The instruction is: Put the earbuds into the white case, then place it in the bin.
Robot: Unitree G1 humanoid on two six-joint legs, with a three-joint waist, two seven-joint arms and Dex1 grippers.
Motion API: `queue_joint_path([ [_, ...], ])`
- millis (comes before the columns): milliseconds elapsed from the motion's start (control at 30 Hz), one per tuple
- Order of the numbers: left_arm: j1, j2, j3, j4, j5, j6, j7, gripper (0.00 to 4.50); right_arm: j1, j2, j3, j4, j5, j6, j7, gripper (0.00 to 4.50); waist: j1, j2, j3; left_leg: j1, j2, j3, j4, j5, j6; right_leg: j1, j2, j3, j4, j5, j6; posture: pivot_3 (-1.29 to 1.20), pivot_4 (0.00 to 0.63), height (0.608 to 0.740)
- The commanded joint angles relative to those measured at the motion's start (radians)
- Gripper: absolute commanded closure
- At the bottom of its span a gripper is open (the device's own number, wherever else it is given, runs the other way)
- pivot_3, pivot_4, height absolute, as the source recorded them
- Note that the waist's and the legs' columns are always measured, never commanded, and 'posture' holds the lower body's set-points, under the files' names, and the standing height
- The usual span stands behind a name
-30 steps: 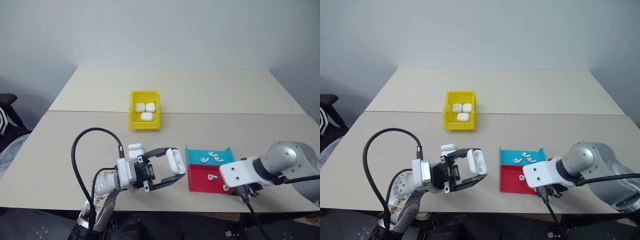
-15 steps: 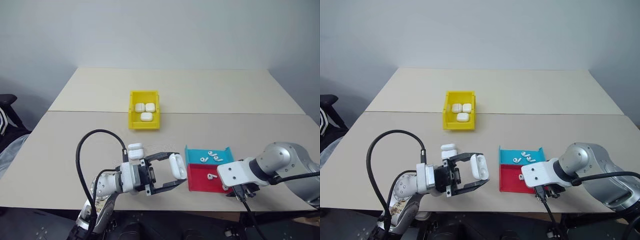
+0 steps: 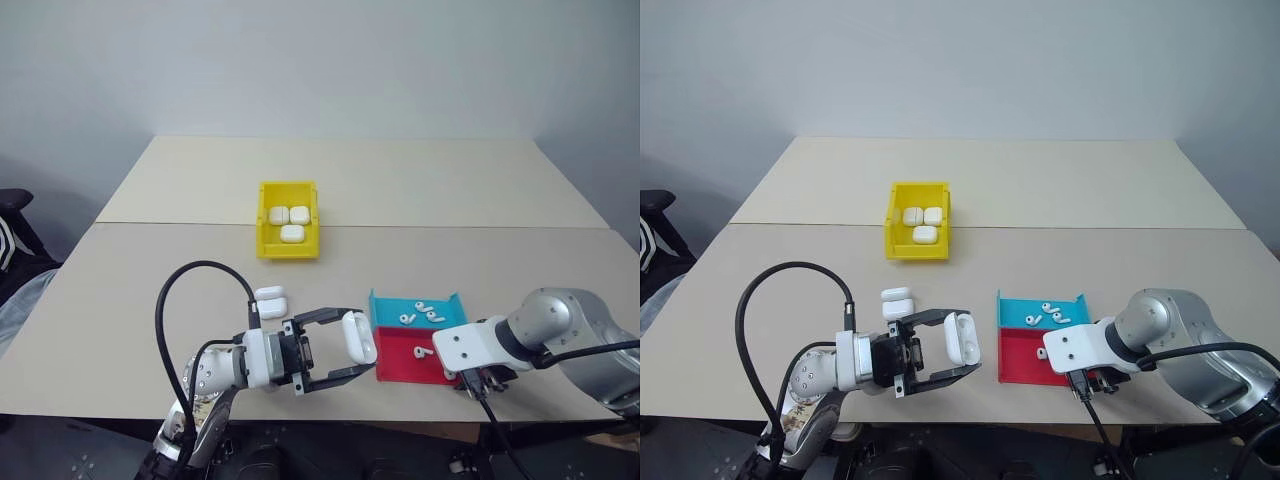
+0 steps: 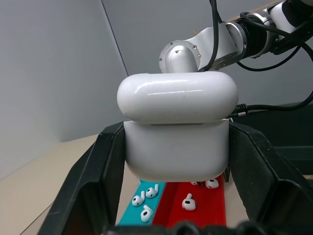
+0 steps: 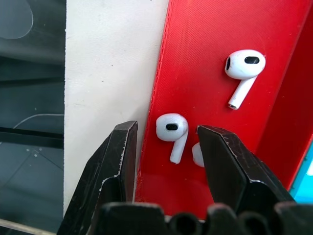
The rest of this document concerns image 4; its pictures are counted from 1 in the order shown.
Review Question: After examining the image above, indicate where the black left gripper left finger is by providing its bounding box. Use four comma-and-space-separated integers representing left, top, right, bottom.
38, 121, 127, 235

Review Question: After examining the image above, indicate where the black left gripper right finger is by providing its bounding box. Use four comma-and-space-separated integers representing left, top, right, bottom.
228, 121, 313, 235

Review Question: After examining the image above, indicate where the white earbud charging case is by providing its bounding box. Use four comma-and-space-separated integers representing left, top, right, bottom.
116, 71, 239, 183

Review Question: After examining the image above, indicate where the dark storage bin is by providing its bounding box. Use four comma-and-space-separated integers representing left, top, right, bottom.
231, 102, 313, 176

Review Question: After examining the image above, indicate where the teal tray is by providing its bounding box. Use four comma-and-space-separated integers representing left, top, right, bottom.
117, 180, 167, 226

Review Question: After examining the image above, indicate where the red tray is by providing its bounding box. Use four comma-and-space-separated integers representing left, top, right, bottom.
151, 174, 227, 228

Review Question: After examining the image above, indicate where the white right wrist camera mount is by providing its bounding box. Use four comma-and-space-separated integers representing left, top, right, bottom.
268, 0, 305, 34

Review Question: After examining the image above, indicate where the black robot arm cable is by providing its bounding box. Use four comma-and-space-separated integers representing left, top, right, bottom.
236, 44, 303, 72
200, 0, 224, 73

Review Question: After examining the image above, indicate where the black cable with plug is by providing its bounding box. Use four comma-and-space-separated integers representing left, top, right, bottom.
228, 90, 313, 118

